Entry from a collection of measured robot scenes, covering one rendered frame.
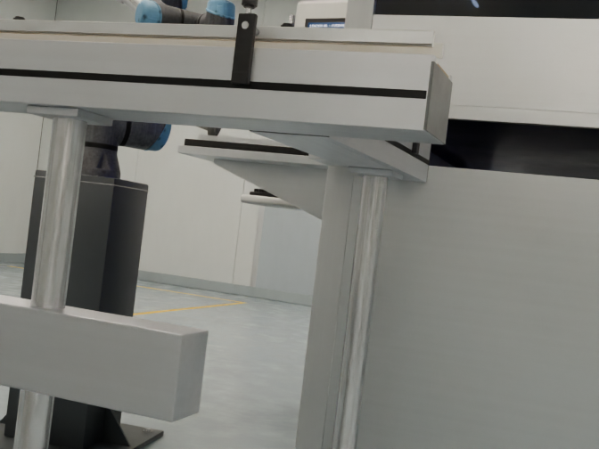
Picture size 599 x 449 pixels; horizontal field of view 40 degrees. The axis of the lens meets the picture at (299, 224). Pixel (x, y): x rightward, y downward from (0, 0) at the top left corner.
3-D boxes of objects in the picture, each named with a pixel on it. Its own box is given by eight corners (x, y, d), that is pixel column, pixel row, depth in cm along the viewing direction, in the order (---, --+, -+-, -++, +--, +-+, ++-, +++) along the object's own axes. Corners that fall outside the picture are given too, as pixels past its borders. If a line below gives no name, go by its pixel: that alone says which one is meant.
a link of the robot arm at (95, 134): (72, 142, 250) (77, 97, 250) (115, 148, 257) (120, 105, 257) (84, 140, 240) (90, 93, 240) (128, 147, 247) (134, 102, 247)
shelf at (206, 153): (425, 193, 254) (426, 187, 254) (363, 168, 188) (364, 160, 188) (281, 179, 270) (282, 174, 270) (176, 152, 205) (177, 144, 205)
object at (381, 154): (365, 176, 186) (373, 107, 186) (433, 183, 181) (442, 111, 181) (239, 130, 122) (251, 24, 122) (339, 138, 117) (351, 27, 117)
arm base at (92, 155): (59, 172, 242) (62, 138, 242) (83, 176, 257) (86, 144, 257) (106, 177, 239) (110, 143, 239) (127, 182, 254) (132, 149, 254)
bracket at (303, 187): (338, 224, 202) (344, 171, 202) (334, 224, 199) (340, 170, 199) (213, 209, 213) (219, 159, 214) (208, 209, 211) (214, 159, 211)
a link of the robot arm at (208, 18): (227, 8, 221) (242, 3, 214) (223, 49, 221) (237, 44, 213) (201, 1, 217) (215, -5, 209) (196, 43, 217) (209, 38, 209)
